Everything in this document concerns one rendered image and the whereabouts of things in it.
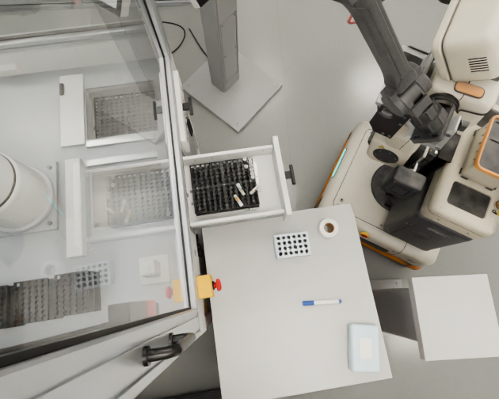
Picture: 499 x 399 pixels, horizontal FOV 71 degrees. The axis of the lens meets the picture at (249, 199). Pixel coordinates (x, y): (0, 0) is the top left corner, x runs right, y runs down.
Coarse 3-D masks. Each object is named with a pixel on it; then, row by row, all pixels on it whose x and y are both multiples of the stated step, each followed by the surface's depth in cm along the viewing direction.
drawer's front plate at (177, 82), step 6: (174, 72) 128; (174, 78) 127; (180, 78) 133; (174, 84) 127; (180, 84) 130; (180, 90) 127; (180, 96) 126; (180, 102) 125; (180, 108) 124; (180, 114) 124; (180, 120) 123; (186, 120) 134; (180, 126) 122; (180, 132) 122; (186, 132) 128; (186, 138) 125; (186, 144) 124; (186, 150) 129
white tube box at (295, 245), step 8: (304, 232) 126; (280, 240) 125; (288, 240) 126; (296, 240) 126; (304, 240) 128; (280, 248) 126; (288, 248) 128; (296, 248) 126; (304, 248) 125; (280, 256) 124; (288, 256) 124; (296, 256) 127
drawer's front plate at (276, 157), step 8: (272, 136) 122; (272, 144) 124; (272, 152) 127; (280, 160) 120; (280, 168) 119; (280, 176) 118; (280, 184) 119; (280, 192) 122; (280, 200) 124; (288, 200) 116; (288, 208) 115; (288, 216) 117
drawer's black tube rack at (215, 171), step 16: (192, 176) 121; (208, 176) 124; (224, 176) 121; (240, 176) 121; (192, 192) 119; (208, 192) 119; (224, 192) 119; (240, 192) 122; (208, 208) 121; (224, 208) 121; (240, 208) 121
